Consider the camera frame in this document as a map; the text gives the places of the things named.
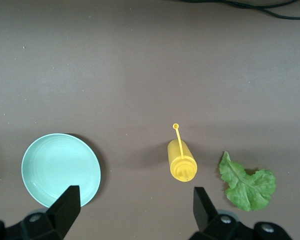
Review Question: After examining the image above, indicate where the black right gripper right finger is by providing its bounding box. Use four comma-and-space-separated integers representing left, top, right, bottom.
188, 186, 293, 240

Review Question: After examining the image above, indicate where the green lettuce leaf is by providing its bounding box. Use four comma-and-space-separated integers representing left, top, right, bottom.
218, 150, 277, 212

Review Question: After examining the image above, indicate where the mint green plate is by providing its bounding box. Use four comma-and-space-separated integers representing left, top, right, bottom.
21, 133, 102, 209

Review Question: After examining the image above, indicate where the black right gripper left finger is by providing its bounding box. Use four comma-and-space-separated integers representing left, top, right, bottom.
0, 185, 81, 240

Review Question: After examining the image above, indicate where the black cable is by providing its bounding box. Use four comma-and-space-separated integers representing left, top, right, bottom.
221, 0, 300, 10
183, 0, 300, 21

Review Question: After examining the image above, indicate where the yellow squeeze bottle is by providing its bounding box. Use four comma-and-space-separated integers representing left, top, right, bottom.
166, 123, 198, 183

